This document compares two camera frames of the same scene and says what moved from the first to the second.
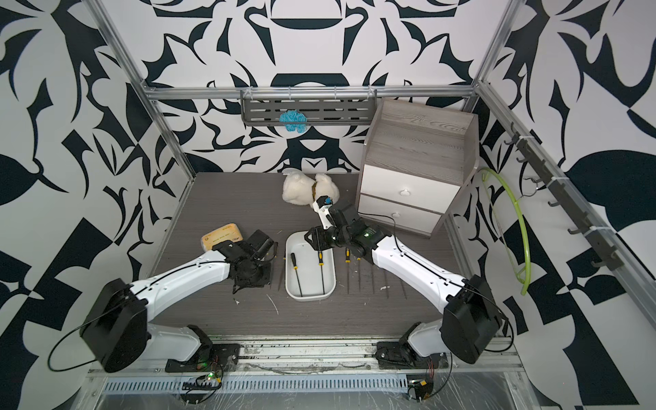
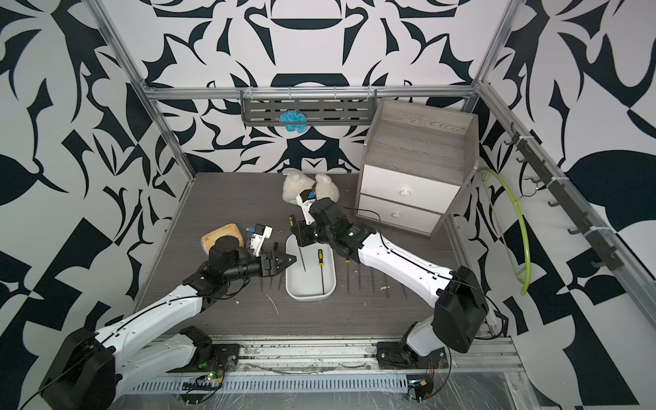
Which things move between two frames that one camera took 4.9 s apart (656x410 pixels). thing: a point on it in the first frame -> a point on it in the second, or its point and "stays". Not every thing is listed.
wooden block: [230, 232] stays
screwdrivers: [295, 267] -> [293, 226]
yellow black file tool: [348, 260] stays
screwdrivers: [321, 263] stays
